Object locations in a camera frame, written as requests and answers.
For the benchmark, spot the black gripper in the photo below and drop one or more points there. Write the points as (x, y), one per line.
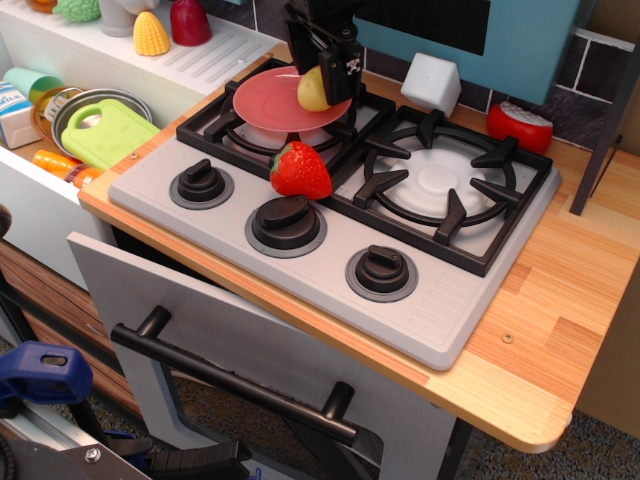
(322, 32)

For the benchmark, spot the yellow toy potato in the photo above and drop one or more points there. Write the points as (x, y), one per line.
(310, 91)

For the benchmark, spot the pink plastic plate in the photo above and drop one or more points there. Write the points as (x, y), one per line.
(269, 101)

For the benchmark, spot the white cube block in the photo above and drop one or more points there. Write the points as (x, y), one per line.
(432, 83)

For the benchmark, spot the red toy strawberry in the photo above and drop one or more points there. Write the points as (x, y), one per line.
(298, 169)

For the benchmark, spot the dark red toy vegetable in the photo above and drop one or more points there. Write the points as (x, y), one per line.
(189, 23)

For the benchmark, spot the black burner grate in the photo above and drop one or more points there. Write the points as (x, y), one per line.
(448, 191)

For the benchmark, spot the yellow toy corn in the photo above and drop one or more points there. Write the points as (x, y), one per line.
(149, 35)

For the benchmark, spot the middle black stove knob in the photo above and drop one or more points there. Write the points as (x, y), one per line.
(286, 227)

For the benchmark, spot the black stove knob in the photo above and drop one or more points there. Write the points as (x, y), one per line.
(381, 274)
(201, 187)
(286, 227)

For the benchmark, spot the left black stove knob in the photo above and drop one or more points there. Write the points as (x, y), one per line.
(201, 187)

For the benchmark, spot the red toy cheese wheel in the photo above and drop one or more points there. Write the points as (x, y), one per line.
(533, 132)

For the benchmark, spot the teal toy range hood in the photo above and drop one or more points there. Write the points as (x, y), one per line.
(514, 47)

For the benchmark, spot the grey toy faucet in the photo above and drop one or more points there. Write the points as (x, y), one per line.
(118, 16)

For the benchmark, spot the green plastic cutting board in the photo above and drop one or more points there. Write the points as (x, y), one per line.
(104, 133)

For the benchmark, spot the right black stove knob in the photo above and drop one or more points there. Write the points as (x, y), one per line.
(381, 274)

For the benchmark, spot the green toy vegetable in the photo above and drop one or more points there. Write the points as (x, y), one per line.
(78, 11)

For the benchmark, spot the grey toy stove top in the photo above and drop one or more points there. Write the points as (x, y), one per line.
(431, 325)

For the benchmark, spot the silver metal bowl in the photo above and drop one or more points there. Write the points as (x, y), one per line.
(65, 111)

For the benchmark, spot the orange toy carrot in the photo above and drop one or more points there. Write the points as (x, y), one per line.
(70, 170)

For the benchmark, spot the mint green cup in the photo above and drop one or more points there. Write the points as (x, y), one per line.
(32, 84)

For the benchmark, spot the grey oven door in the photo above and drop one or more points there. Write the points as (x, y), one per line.
(402, 435)

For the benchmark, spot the toy milk carton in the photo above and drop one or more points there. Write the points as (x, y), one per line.
(16, 125)

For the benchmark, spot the white toy sink unit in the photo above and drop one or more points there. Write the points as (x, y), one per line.
(45, 209)

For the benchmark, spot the blue clamp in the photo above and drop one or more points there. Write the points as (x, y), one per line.
(43, 373)

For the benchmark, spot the black oven door handle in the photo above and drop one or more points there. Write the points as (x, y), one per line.
(328, 421)

